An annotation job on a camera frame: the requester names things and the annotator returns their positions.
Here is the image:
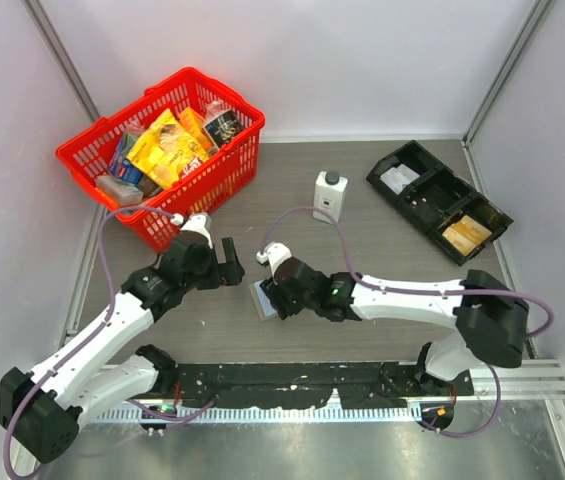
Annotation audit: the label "grey leather card holder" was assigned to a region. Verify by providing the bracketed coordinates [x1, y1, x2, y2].
[249, 280, 279, 321]

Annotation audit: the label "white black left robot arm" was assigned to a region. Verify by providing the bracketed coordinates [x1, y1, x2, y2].
[0, 230, 244, 465]

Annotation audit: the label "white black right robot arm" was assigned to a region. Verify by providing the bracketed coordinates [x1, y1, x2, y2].
[259, 257, 529, 395]

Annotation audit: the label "silver cards in tray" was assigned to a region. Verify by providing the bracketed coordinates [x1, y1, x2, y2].
[380, 164, 420, 195]

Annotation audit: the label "black VIP cards in tray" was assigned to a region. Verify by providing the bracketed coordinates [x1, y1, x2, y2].
[408, 184, 456, 224]

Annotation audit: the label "gold cards stack in tray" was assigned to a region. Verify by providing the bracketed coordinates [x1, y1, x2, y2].
[442, 215, 492, 256]

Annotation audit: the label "black three-compartment card tray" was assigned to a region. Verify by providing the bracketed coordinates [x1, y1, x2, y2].
[366, 141, 513, 266]

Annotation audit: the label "clear wrapped pale package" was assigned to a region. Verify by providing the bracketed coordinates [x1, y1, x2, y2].
[95, 175, 143, 206]

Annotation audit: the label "white bottle grey cap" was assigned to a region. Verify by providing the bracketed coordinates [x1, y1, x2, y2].
[312, 171, 348, 224]

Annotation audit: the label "yellow classic chips bag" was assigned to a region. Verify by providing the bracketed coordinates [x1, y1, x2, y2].
[127, 109, 210, 190]

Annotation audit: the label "red plastic shopping basket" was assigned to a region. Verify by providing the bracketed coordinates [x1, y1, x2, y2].
[56, 67, 265, 252]

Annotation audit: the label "blue snack box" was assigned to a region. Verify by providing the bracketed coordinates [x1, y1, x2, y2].
[108, 133, 143, 185]

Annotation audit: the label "black labelled snack jar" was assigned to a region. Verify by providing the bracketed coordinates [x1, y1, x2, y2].
[204, 110, 244, 149]

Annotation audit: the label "orange snack packet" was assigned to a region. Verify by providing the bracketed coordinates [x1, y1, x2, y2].
[178, 106, 216, 155]

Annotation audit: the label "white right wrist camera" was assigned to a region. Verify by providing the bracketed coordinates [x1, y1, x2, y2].
[256, 242, 292, 275]

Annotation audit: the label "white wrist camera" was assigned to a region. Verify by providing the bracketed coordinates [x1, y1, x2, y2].
[170, 212, 213, 248]
[256, 242, 292, 275]

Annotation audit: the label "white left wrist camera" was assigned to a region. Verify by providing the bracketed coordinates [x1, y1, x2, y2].
[170, 212, 213, 248]

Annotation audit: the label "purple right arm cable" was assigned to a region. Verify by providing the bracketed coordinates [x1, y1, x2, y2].
[260, 206, 556, 439]

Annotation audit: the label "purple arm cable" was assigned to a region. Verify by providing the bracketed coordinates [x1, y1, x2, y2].
[1, 206, 218, 479]
[260, 206, 556, 439]

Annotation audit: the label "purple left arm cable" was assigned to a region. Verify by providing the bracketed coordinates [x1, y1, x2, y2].
[1, 206, 218, 479]

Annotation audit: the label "white slotted cable duct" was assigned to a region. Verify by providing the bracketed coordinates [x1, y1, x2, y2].
[93, 403, 421, 425]

